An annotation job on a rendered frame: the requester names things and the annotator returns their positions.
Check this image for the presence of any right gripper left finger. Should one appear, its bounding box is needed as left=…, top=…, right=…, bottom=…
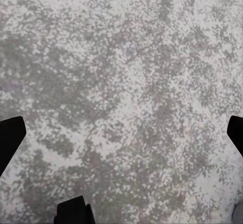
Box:
left=0, top=116, right=26, bottom=176

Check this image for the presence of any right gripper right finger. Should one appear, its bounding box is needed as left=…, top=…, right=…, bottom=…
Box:
left=227, top=116, right=243, bottom=156

